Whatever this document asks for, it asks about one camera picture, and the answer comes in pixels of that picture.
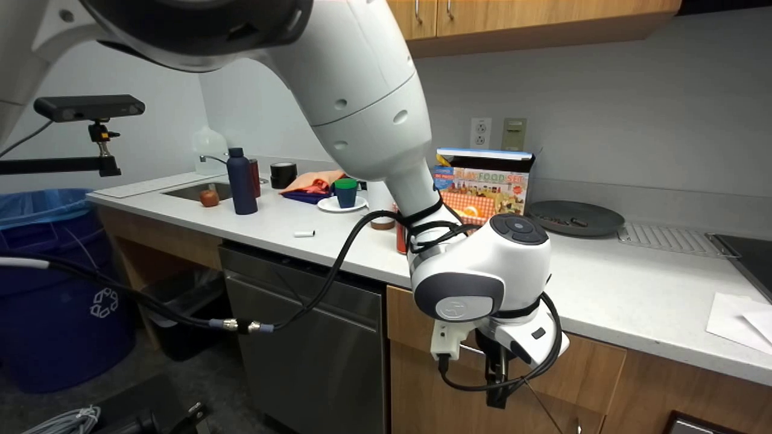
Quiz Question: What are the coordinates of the upper wooden wall cabinet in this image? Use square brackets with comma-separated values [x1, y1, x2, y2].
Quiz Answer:
[387, 0, 684, 55]

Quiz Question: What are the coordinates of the black round trivet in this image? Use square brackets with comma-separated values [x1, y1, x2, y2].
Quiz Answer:
[526, 201, 626, 240]

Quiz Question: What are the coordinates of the black induction cooktop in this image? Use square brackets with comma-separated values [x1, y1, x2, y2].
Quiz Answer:
[712, 235, 772, 305]

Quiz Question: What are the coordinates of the white paper plate front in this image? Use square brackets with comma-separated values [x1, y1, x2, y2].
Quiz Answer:
[316, 195, 369, 214]

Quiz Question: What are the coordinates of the white paper sheet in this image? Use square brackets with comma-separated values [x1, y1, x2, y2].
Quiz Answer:
[708, 294, 772, 355]

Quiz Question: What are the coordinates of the green wall switch plate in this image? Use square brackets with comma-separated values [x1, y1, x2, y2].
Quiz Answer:
[502, 118, 526, 150]

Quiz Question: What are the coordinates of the blue cup green rim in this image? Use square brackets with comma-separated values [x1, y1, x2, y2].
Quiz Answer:
[333, 179, 359, 207]

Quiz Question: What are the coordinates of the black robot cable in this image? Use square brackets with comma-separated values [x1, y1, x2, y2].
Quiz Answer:
[0, 201, 565, 396]

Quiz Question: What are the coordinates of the dark blue bottle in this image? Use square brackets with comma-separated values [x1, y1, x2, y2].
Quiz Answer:
[228, 147, 259, 214]

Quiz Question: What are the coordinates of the stainless dishwasher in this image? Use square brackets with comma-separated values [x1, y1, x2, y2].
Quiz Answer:
[220, 244, 390, 434]

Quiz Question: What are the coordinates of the white wall outlet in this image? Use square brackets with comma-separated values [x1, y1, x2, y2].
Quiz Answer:
[470, 118, 492, 150]

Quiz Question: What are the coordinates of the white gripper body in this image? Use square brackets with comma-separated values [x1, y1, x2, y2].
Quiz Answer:
[431, 305, 569, 367]

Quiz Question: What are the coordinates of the orange and blue cloth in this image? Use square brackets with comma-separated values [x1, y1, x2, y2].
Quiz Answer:
[282, 168, 344, 202]

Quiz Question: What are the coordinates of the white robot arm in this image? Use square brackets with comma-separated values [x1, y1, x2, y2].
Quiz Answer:
[0, 0, 569, 406]

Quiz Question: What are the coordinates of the blue recycling bin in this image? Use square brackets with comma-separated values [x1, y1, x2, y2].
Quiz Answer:
[0, 188, 136, 393]

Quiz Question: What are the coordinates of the black stereo camera on stand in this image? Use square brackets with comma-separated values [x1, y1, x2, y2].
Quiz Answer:
[35, 94, 146, 124]

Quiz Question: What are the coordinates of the blue printed cardboard box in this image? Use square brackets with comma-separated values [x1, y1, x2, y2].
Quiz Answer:
[433, 147, 536, 226]

